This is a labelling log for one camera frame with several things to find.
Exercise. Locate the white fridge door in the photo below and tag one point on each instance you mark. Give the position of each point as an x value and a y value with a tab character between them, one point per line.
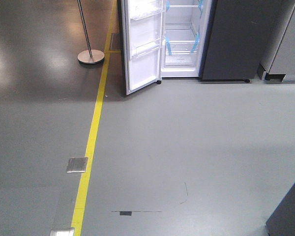
141	36

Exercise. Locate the grey stone kitchen island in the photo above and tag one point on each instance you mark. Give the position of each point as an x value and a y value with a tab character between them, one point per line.
282	220

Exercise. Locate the dark grey fridge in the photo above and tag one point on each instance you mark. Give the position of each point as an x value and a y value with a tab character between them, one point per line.
216	40

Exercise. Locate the steel undercounter cabinet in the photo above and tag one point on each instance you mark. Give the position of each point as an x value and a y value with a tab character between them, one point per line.
278	61

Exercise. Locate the metal floor plate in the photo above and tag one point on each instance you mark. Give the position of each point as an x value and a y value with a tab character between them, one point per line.
77	165
62	232

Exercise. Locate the silver sign stand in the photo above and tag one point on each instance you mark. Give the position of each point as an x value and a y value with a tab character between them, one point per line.
88	56

